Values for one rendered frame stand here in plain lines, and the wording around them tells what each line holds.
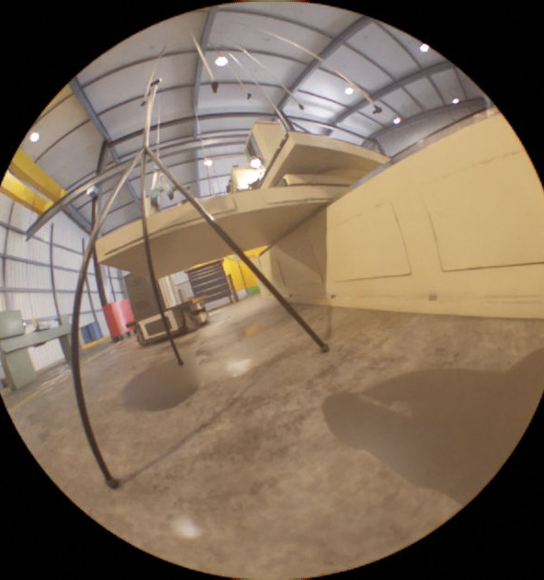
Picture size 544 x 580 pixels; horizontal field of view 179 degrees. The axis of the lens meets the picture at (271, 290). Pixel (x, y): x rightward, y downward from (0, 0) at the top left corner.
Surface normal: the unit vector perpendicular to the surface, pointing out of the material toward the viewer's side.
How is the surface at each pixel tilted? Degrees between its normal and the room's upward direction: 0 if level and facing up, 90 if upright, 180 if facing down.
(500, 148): 90
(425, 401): 0
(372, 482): 0
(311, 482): 0
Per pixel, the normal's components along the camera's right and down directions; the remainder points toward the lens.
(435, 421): -0.30, -0.95
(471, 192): -0.90, 0.32
